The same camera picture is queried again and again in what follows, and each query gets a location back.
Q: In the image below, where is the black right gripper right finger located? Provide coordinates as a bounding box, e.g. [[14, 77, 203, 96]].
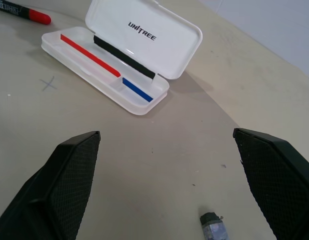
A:
[[232, 127, 309, 240]]

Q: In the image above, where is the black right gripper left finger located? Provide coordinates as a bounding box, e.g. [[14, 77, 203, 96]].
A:
[[0, 130, 101, 240]]

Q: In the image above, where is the black marker with red cap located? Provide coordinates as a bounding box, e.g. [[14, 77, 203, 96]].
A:
[[0, 0, 52, 26]]

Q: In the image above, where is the white rectangular box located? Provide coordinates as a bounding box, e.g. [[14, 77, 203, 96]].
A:
[[40, 0, 204, 116]]

